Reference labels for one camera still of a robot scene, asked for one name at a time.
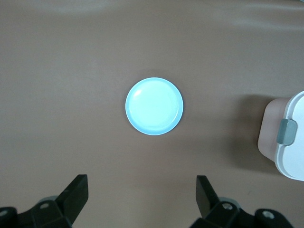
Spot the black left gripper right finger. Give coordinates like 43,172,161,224
190,175,293,228

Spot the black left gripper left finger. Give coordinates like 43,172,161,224
0,174,89,228

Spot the white lidded storage box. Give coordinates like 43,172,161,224
257,89,304,181

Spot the light blue round plate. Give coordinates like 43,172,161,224
125,76,185,136

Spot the brown table mat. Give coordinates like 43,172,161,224
0,0,304,228

